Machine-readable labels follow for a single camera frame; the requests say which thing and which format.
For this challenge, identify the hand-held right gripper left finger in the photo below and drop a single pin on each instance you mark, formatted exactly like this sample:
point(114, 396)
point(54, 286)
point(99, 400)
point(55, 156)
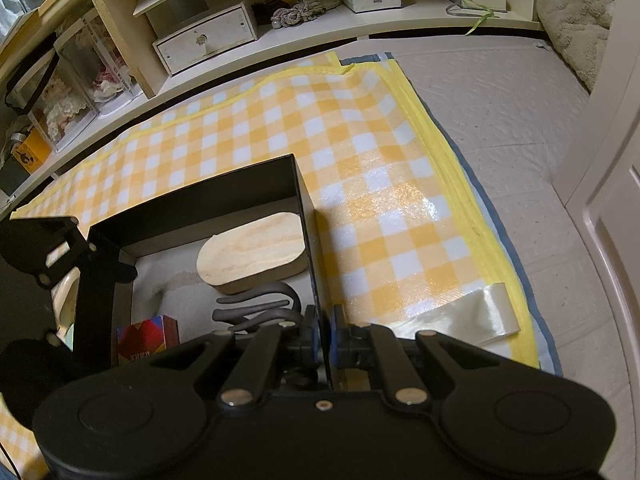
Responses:
point(312, 335)

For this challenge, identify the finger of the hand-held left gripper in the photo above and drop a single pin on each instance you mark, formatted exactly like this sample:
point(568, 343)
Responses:
point(25, 237)
point(30, 370)

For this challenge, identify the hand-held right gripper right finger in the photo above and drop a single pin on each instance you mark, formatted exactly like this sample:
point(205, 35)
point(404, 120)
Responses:
point(337, 340)

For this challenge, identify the brown hair claw clip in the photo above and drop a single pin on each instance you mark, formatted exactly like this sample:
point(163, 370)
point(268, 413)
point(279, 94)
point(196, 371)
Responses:
point(260, 315)

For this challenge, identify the oval wooden case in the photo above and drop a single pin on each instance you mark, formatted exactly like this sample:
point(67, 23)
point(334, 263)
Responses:
point(250, 252)

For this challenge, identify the red and blue card box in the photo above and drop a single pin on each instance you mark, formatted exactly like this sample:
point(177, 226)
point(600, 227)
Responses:
point(147, 340)

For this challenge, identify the black cardboard box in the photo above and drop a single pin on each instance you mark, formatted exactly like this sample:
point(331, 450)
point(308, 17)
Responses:
point(200, 195)

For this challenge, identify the dark green box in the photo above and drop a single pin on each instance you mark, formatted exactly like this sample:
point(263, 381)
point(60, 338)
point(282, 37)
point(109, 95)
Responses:
point(12, 175)

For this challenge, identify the yellow cardboard box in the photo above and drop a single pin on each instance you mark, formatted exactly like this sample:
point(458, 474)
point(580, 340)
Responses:
point(32, 152)

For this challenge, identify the clear case with cream doll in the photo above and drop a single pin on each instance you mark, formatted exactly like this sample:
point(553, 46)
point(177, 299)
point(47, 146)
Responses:
point(62, 110)

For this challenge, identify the clear tape strip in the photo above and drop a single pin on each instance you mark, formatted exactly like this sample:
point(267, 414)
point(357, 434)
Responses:
point(492, 312)

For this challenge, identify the clear case with red doll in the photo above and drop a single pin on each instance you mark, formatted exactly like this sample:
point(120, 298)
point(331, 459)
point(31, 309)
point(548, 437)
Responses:
point(107, 75)

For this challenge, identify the yellow checked mat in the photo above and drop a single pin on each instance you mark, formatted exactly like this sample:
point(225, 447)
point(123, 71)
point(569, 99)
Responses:
point(375, 160)

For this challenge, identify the small white drawer organizer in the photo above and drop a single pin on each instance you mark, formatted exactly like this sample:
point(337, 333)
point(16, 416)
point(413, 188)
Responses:
point(205, 40)

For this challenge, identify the wooden shelf unit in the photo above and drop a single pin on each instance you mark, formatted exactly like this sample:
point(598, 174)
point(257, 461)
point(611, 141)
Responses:
point(300, 45)

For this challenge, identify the white panelled door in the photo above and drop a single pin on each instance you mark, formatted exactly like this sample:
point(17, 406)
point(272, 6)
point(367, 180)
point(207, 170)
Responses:
point(615, 210)

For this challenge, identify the grey scrunchie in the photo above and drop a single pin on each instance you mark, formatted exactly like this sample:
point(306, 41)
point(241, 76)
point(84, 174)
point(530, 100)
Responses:
point(305, 10)

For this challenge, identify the dark hair accessory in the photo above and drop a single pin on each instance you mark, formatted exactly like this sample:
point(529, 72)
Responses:
point(267, 7)

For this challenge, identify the book with green ribbon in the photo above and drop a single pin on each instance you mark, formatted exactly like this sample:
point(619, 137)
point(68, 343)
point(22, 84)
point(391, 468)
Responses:
point(482, 1)

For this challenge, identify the cream fluffy cushion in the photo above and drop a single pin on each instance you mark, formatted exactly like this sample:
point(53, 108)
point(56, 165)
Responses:
point(575, 25)

